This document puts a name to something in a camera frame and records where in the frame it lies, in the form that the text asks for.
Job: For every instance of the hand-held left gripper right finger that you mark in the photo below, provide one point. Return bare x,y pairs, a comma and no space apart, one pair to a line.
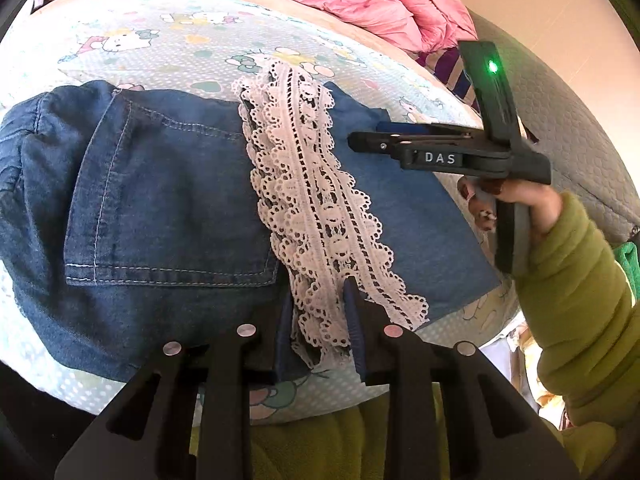
356,330

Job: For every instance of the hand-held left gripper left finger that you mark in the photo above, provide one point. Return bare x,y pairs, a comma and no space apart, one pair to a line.
284,335

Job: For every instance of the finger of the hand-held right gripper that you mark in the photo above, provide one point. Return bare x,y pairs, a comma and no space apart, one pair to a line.
372,141
425,128

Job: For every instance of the blue denim pants lace trim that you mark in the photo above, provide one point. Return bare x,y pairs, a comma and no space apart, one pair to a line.
170,200

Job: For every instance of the person's right forearm green sleeve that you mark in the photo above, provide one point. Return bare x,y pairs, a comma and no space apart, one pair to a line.
580,305

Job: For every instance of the person's right hand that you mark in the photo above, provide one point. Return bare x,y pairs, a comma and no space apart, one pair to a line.
537,205

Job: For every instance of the striped purple cloth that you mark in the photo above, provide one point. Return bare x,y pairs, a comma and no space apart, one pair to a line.
452,72

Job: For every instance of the beige bed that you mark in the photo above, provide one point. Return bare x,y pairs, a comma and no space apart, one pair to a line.
422,67

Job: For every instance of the grey padded headboard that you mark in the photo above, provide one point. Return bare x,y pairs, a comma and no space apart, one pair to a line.
565,100

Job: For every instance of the person's green clothing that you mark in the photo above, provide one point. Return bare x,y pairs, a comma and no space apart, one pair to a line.
325,440

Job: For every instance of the pink quilt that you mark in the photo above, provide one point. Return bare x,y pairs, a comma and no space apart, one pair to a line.
400,5

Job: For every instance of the cartoon cat printed blanket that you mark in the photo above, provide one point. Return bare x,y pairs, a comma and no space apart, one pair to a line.
200,45

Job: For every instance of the bright green object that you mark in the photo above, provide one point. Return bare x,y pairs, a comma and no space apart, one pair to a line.
629,270

